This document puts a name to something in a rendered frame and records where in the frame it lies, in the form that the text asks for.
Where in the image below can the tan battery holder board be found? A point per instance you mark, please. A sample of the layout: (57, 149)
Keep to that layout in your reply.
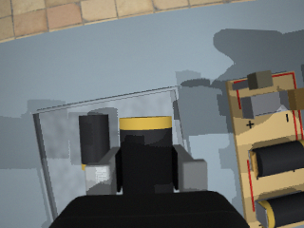
(277, 119)

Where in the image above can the grey shallow tray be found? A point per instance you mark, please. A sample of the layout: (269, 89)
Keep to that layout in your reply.
(57, 138)

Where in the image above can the black battery with gold top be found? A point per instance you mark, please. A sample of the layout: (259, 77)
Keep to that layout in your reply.
(94, 138)
(284, 210)
(279, 158)
(146, 145)

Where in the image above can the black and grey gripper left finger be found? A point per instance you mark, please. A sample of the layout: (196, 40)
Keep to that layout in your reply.
(106, 176)

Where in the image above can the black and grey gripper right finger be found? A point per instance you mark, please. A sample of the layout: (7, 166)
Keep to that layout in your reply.
(188, 174)

